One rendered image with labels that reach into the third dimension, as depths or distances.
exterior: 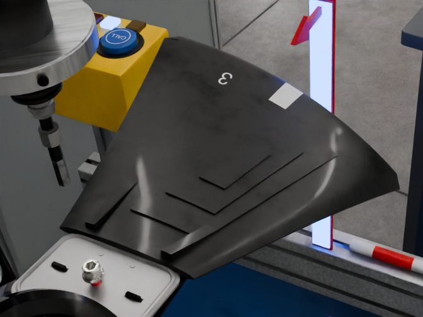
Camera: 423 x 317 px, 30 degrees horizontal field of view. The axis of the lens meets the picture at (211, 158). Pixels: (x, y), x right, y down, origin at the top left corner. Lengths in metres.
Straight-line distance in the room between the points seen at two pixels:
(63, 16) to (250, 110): 0.27
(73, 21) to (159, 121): 0.24
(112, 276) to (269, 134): 0.18
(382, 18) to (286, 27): 0.34
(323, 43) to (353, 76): 1.89
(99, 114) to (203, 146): 0.35
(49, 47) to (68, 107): 0.59
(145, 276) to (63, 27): 0.19
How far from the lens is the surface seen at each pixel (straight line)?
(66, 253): 0.52
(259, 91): 0.64
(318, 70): 0.76
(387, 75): 2.63
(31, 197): 1.62
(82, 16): 0.37
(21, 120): 1.53
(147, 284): 0.49
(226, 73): 0.65
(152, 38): 0.90
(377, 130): 2.41
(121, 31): 0.90
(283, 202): 0.55
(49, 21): 0.37
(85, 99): 0.91
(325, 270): 0.95
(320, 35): 0.73
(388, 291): 0.93
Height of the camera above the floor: 1.56
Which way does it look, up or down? 42 degrees down
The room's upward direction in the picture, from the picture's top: 7 degrees counter-clockwise
